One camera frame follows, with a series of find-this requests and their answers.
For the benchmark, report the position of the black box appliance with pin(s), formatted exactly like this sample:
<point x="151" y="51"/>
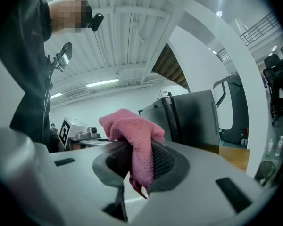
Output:
<point x="191" y="119"/>

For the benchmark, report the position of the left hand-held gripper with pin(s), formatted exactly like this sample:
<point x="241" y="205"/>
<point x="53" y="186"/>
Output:
<point x="70" y="133"/>

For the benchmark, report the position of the black chest-mounted device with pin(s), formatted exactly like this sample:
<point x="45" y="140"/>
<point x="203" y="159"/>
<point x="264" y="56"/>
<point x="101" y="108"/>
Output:
<point x="64" y="55"/>

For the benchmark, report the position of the wooden staircase underside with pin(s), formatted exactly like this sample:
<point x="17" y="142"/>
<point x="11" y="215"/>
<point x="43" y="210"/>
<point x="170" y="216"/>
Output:
<point x="172" y="67"/>

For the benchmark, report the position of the black balcony railing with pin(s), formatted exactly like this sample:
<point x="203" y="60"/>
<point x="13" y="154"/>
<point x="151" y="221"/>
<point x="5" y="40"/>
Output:
<point x="250" y="36"/>

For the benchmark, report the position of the pink cleaning cloth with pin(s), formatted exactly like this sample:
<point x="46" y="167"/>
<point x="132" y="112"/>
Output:
<point x="134" y="135"/>

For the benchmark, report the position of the black head-worn camera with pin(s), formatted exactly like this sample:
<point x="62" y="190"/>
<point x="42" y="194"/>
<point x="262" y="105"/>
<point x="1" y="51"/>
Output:
<point x="95" y="21"/>

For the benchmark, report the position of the large white black machine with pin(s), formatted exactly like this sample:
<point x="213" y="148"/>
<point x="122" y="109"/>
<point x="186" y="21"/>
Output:
<point x="231" y="107"/>

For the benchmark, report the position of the low wooden table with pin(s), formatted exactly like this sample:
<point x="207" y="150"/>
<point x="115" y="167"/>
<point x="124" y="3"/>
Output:
<point x="233" y="158"/>

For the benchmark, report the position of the black round bin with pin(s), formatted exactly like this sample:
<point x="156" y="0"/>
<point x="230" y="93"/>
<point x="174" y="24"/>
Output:
<point x="265" y="173"/>

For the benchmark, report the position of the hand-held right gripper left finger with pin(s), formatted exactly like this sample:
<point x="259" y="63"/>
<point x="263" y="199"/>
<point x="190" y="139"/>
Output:
<point x="85" y="185"/>

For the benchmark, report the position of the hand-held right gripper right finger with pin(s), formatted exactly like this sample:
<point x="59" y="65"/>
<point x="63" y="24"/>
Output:
<point x="198" y="192"/>

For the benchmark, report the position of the person's black-clad torso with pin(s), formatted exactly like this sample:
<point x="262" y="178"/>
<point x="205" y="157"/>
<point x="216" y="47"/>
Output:
<point x="21" y="62"/>

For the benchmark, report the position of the ceiling strip light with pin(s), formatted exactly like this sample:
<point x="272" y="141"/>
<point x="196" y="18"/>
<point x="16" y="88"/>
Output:
<point x="102" y="82"/>
<point x="55" y="95"/>

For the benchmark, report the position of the clear plastic water bottle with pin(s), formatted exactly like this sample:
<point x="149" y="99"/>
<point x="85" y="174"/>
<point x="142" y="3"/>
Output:
<point x="279" y="146"/>
<point x="269" y="147"/>

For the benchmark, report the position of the black office chair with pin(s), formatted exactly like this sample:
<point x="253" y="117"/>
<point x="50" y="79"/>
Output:
<point x="278" y="86"/>

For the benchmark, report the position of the person's head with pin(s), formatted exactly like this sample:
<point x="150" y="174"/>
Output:
<point x="68" y="13"/>

